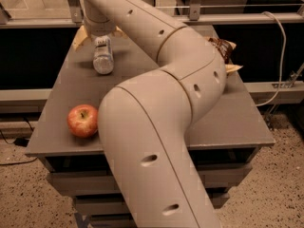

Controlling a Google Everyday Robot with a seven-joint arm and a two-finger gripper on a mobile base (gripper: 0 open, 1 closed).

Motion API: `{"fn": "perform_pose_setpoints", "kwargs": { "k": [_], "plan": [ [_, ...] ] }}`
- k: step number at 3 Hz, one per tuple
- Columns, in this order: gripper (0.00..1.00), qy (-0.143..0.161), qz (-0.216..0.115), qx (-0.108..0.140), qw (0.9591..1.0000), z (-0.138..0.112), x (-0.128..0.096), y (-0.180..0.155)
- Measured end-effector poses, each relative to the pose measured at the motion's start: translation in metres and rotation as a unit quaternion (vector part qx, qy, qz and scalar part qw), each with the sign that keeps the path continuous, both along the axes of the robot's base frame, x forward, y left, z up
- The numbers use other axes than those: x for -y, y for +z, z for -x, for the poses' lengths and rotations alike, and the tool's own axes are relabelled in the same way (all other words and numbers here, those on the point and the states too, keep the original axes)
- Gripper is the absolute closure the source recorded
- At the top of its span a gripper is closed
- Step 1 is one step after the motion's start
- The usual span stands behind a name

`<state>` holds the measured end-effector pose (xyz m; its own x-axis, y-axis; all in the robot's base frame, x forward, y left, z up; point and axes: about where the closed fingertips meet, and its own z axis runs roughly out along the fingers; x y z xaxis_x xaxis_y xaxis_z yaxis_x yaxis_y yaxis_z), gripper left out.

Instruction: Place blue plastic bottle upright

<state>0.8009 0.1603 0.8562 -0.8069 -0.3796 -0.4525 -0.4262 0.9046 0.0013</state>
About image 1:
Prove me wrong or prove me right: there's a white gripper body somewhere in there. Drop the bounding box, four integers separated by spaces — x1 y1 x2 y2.
84 0 116 36

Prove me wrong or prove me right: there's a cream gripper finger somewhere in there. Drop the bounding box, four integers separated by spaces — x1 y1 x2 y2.
111 27 127 39
72 26 91 51

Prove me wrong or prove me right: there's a clear plastic water bottle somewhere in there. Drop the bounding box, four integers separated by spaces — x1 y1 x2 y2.
93 36 114 75

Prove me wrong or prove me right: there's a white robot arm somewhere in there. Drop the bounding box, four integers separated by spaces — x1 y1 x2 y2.
85 0 226 228

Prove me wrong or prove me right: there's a grey metal railing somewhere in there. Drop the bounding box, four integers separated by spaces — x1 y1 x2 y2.
0 0 303 29

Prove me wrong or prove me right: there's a red apple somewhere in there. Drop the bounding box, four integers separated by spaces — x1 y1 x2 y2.
66 104 98 138

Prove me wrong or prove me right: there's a brown crumpled chip bag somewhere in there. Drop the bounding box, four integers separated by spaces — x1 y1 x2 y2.
206 37 241 75

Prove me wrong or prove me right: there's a top grey drawer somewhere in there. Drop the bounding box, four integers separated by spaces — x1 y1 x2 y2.
47 163 253 197

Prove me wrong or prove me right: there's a grey drawer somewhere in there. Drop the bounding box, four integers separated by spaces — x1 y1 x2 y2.
72 192 230 217
47 163 253 197
89 214 137 228

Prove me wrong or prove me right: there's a grey drawer cabinet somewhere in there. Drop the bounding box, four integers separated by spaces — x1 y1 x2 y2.
25 25 276 228

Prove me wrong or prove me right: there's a middle grey drawer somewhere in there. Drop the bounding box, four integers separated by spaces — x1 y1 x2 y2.
72 192 230 217

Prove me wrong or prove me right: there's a bottom grey drawer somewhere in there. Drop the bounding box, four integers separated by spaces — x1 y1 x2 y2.
89 214 137 228

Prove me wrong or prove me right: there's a black floor cable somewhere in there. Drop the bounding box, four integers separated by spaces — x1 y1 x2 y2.
0 117 38 167

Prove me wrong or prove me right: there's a white cable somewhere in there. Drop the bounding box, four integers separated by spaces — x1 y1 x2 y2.
255 10 287 108

